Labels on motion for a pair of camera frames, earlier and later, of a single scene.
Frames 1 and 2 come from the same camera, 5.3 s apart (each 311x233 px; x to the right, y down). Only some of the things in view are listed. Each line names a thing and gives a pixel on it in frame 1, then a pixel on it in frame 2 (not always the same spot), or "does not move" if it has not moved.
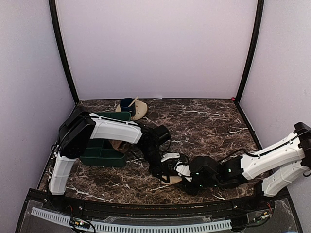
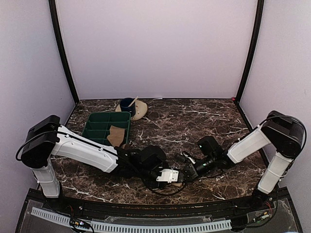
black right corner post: [260, 6] does not move
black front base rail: [96, 205] does not move
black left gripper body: [153, 168] → [144, 173]
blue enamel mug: [124, 103] does not move
